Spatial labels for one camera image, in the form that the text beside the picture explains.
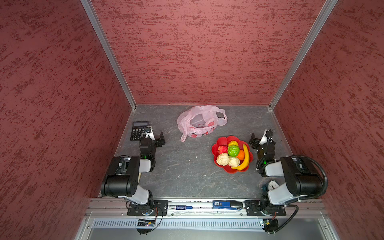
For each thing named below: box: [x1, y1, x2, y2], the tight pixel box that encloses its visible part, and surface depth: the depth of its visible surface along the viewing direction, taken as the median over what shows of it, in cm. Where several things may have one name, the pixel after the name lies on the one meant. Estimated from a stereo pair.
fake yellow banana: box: [230, 144, 250, 171], surface depth 86 cm
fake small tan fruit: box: [228, 156, 241, 168], surface depth 87 cm
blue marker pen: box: [168, 205, 193, 210], surface depth 75 cm
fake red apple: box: [217, 145, 229, 155], surface depth 91 cm
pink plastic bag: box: [177, 105, 228, 143], surface depth 105 cm
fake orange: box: [236, 150, 245, 161], surface depth 89 cm
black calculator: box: [130, 121, 150, 141], surface depth 105 cm
